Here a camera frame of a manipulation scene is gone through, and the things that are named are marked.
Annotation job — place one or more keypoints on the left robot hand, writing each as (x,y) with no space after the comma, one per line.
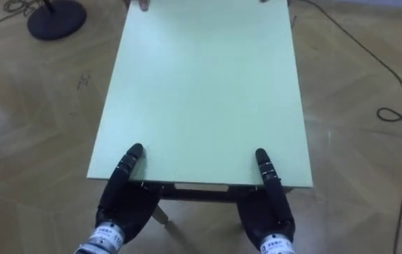
(127,208)

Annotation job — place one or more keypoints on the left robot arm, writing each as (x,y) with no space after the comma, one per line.
(102,241)

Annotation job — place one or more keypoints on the black round-base stand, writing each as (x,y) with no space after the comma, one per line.
(58,19)

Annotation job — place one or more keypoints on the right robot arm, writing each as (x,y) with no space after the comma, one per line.
(276,246)

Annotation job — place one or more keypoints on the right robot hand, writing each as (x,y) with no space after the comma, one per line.
(268,211)

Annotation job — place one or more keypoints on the pale green folding table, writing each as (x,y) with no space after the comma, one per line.
(201,88)

